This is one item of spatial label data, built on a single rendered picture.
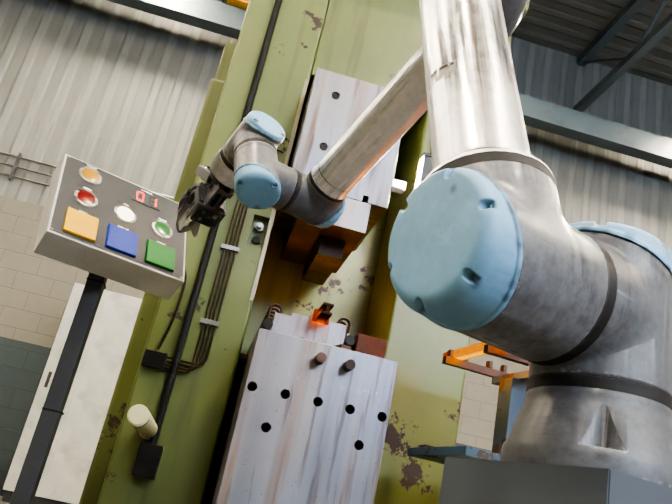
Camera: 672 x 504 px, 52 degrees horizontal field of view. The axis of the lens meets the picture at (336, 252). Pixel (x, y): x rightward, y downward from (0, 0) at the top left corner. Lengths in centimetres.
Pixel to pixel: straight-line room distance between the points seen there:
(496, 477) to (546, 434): 7
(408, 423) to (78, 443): 536
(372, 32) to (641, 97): 882
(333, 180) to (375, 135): 13
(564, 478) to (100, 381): 664
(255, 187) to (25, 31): 829
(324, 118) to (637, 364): 151
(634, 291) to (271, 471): 119
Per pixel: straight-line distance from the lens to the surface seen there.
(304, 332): 188
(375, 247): 252
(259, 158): 137
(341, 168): 135
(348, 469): 181
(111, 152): 860
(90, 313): 178
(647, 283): 80
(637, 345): 78
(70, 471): 715
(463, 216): 65
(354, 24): 251
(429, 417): 209
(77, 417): 717
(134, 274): 172
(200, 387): 198
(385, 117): 129
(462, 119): 79
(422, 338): 211
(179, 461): 196
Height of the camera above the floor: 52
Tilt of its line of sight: 20 degrees up
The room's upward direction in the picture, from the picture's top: 12 degrees clockwise
